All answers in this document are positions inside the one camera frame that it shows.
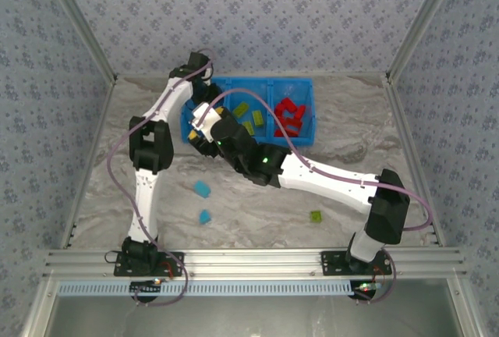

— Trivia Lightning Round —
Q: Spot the blue three-compartment bin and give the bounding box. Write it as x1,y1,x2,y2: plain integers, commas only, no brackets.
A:
179,76,316,147

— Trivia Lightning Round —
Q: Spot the small control board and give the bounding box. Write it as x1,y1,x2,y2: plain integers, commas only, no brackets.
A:
129,278,164,300
349,280,381,301

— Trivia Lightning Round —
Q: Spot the metal sheet panel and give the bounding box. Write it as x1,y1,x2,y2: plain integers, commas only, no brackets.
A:
23,278,483,337

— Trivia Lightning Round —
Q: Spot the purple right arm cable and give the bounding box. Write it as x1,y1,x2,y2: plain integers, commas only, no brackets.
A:
198,90,434,306

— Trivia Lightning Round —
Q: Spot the aluminium side rail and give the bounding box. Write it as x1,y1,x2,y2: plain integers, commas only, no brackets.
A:
384,75,445,248
58,77,118,250

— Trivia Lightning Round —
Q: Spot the aluminium frame cross rail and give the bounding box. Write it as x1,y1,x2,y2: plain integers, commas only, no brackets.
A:
43,248,469,280

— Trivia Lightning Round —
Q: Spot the aluminium corner post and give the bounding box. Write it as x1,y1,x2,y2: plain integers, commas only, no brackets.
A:
384,0,467,83
38,0,119,85

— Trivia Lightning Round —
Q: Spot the slotted cable duct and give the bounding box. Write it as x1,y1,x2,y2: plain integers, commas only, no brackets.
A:
57,280,358,297

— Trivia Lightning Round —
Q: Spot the thin aluminium table edge rail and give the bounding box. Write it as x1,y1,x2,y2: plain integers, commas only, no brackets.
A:
115,73,391,80

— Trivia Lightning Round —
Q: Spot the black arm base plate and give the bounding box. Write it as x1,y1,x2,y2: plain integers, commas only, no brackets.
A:
112,250,185,278
320,250,393,278

